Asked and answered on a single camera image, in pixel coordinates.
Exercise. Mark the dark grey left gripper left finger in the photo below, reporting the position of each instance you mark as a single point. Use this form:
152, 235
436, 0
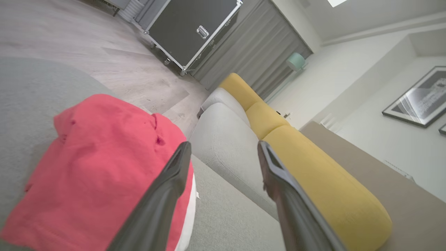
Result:
156, 209

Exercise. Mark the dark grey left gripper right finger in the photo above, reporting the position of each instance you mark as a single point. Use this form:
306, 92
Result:
296, 216

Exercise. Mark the red shorts with white stripe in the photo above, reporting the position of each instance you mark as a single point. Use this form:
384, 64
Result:
97, 167

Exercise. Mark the long yellow sofa back cushion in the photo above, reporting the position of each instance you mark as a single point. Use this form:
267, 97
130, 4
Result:
334, 195

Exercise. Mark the medium grey sofa seat cushion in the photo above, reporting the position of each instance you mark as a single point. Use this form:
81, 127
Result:
223, 139

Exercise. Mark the small black white object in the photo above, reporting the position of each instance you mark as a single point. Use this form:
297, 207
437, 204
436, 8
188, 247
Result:
285, 115

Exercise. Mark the short yellow sofa back cushion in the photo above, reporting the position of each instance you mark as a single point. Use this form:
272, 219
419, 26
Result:
264, 118

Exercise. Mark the beige low partition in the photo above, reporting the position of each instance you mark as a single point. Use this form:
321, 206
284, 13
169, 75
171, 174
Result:
400, 209

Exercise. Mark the small grey sofa seat cushion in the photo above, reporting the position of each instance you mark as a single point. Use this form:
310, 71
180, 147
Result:
223, 99

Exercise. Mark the rounded yellow sofa end cushion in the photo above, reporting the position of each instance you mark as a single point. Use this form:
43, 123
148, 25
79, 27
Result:
238, 89

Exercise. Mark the mint green lamp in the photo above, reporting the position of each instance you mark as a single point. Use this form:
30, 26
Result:
296, 61

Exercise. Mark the large black framed picture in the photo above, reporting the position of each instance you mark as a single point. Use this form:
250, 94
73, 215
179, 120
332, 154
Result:
418, 101

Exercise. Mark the grey pleated curtain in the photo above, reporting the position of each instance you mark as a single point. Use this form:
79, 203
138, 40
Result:
148, 12
258, 52

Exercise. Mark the small black framed picture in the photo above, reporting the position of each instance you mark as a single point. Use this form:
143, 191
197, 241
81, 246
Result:
443, 129

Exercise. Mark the black flight case on wheels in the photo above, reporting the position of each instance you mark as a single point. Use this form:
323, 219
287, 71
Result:
184, 28

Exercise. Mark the white ribbed vase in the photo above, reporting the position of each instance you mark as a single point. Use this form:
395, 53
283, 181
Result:
131, 9

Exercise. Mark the bright ceiling light panel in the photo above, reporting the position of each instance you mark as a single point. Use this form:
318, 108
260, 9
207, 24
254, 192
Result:
336, 2

